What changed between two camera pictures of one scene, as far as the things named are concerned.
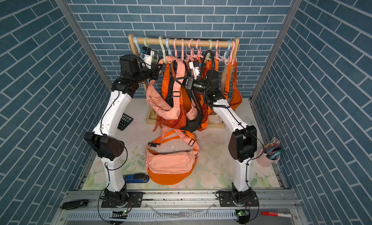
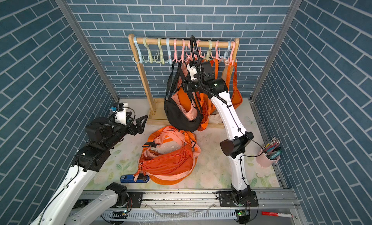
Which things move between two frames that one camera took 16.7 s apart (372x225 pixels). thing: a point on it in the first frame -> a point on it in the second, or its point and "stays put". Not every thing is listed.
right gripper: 191,85 stays put
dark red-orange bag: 178,121 -> 180,161
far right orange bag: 234,97 stays put
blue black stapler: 136,178 stays put
